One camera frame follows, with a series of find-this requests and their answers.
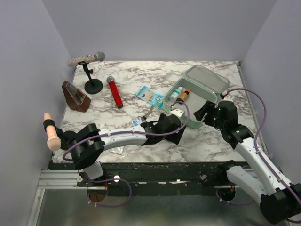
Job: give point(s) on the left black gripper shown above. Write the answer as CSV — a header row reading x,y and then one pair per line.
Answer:
x,y
174,138

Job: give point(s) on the metal scissors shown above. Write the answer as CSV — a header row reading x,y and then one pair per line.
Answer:
x,y
148,113

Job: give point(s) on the white green-cap medicine bottle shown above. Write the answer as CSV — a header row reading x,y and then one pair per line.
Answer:
x,y
175,94

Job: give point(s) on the glitter microphone on stand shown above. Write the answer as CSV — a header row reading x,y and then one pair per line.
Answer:
x,y
96,57

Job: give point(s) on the blue cotton swab packet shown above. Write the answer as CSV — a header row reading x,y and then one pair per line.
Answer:
x,y
150,96

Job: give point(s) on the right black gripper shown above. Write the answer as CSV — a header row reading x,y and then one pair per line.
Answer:
x,y
209,107

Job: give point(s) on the black round stand base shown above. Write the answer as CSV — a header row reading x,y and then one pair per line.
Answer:
x,y
65,137

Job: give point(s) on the pink beige microphone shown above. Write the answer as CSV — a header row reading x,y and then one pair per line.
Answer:
x,y
53,141

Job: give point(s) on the brown wooden metronome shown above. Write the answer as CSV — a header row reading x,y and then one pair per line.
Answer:
x,y
75,98

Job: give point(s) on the red handheld microphone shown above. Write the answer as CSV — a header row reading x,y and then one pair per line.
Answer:
x,y
115,93

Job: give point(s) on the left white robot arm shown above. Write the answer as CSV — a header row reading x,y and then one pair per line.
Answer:
x,y
85,146

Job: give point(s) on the clear zip bag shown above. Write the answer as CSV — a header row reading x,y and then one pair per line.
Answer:
x,y
118,152

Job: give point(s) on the amber orange-cap bottle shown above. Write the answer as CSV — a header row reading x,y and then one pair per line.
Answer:
x,y
184,95

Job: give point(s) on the black microphone stand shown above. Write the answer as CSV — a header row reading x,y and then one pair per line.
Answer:
x,y
92,86

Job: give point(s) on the blue plaster packet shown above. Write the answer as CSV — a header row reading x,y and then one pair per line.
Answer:
x,y
137,121

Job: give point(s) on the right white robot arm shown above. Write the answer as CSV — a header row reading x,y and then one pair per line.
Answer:
x,y
277,197

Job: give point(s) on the mint green medicine case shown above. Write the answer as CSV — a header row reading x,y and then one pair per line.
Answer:
x,y
205,85

